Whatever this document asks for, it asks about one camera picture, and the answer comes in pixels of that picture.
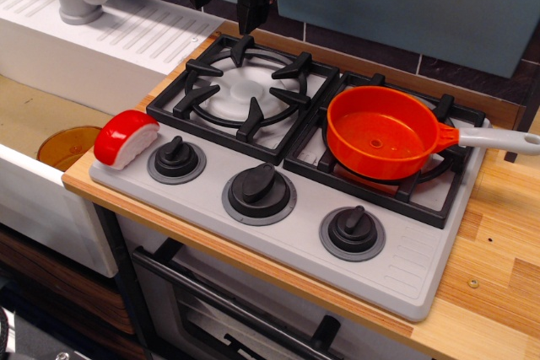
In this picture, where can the black left burner grate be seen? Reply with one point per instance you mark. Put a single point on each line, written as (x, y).
(242, 96)

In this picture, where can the black burner grate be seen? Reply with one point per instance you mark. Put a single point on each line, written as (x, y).
(242, 96)
(427, 196)

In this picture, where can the grey toy stove top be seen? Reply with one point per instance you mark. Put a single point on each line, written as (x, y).
(403, 278)

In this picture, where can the black left stove knob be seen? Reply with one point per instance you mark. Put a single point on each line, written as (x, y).
(176, 162)

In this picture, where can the black stove knob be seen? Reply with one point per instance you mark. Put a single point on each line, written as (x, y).
(352, 234)
(176, 162)
(259, 196)

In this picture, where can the red and white toy sushi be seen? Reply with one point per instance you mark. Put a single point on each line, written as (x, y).
(124, 137)

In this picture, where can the white toy sink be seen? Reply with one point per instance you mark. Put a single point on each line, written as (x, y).
(55, 76)

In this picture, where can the black middle stove knob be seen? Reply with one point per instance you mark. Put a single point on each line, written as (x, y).
(259, 196)

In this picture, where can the amber plastic sink drain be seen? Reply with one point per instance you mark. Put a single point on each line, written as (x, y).
(64, 148)

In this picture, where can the black right stove knob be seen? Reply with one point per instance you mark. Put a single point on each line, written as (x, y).
(352, 234)

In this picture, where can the black right burner grate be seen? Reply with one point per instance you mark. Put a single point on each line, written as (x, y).
(427, 196)

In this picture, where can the toy oven door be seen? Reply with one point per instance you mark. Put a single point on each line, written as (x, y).
(215, 311)

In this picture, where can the orange pot with grey handle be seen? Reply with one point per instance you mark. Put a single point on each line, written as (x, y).
(384, 134)

